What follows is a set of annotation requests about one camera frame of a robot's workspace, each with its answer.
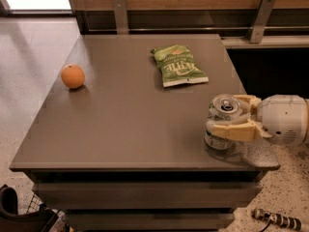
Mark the orange fruit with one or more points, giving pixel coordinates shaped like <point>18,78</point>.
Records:
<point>72,76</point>

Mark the black white striped tool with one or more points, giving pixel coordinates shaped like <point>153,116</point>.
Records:
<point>281,221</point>

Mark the grey drawer cabinet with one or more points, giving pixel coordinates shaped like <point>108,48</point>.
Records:
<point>124,126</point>

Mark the upper grey drawer front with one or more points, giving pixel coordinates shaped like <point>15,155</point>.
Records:
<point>120,196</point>

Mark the right metal wall bracket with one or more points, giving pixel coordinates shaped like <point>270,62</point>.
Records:
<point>258,27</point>

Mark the green Kettle chips bag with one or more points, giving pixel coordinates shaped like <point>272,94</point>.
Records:
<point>177,66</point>

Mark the grey side shelf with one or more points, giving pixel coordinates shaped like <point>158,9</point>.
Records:
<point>268,42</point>

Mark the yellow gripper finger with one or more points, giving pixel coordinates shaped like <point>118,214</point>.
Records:
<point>248,103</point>
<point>241,129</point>

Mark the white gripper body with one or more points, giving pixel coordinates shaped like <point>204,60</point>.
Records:
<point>282,118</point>

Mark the silver green 7up can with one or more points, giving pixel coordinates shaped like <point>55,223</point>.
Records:
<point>223,108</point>

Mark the grey drawer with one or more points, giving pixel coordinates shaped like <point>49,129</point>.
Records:
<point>148,222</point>
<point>120,196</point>

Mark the lower grey drawer front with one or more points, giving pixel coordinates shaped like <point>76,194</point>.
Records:
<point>148,222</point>

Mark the left metal wall bracket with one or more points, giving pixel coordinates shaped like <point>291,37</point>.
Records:
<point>120,14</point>

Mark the black bag with wire basket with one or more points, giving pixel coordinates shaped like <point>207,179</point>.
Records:
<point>42,220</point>

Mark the metal wall bracket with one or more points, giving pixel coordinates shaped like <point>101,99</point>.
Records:
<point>258,27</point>
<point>120,14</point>

